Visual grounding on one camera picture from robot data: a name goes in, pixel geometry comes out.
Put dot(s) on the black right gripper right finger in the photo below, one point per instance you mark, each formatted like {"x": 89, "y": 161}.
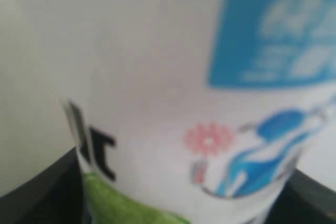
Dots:
{"x": 303, "y": 200}

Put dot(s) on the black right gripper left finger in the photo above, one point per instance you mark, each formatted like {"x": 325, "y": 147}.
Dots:
{"x": 53, "y": 196}

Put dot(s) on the clear plastic water bottle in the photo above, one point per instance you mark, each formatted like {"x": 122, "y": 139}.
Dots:
{"x": 199, "y": 110}

